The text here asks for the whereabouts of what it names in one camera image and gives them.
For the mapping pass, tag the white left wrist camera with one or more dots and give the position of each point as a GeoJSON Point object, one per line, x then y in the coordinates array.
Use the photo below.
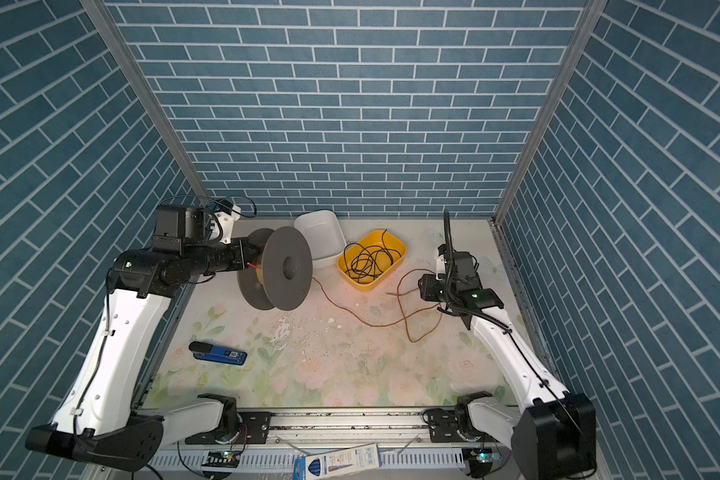
{"type": "Point", "coordinates": [224, 214]}

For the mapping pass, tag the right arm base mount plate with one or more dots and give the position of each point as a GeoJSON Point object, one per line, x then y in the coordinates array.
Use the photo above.
{"type": "Point", "coordinates": [452, 425]}

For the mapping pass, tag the metal frame corner post left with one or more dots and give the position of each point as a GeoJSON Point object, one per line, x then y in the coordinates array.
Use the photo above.
{"type": "Point", "coordinates": [116, 43]}

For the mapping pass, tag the dark grey perforated spool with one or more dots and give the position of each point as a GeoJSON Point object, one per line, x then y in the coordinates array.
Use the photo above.
{"type": "Point", "coordinates": [280, 275]}

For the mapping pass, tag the white blue pen box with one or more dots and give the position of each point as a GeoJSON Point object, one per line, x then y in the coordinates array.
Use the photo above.
{"type": "Point", "coordinates": [337, 463]}

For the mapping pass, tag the blue black utility knife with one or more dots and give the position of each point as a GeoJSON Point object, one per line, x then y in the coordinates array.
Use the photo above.
{"type": "Point", "coordinates": [204, 351]}

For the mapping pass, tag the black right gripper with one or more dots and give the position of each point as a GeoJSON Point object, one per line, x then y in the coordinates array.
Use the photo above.
{"type": "Point", "coordinates": [426, 287]}

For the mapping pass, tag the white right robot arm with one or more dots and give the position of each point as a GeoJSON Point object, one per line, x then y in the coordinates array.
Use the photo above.
{"type": "Point", "coordinates": [550, 431]}

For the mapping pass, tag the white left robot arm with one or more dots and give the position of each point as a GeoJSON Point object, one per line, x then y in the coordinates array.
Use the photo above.
{"type": "Point", "coordinates": [97, 423]}

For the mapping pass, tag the metal frame corner post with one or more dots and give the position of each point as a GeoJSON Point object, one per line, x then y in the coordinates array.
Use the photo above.
{"type": "Point", "coordinates": [581, 35]}
{"type": "Point", "coordinates": [116, 43]}

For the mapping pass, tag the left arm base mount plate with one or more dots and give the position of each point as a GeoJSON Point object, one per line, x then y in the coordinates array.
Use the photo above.
{"type": "Point", "coordinates": [247, 427]}

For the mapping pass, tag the yellow plastic tub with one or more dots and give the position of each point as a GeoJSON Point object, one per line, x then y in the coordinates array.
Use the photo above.
{"type": "Point", "coordinates": [364, 264]}

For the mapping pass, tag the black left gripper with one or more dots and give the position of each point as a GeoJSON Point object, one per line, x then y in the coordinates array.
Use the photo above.
{"type": "Point", "coordinates": [241, 258]}

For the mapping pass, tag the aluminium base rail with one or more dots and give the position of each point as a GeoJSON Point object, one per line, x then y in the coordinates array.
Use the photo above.
{"type": "Point", "coordinates": [400, 434]}

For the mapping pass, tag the metal frame corner post right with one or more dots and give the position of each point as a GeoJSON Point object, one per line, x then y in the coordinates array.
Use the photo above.
{"type": "Point", "coordinates": [581, 35]}

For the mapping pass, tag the white plastic tub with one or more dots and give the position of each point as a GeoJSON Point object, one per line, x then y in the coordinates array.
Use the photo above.
{"type": "Point", "coordinates": [324, 236]}

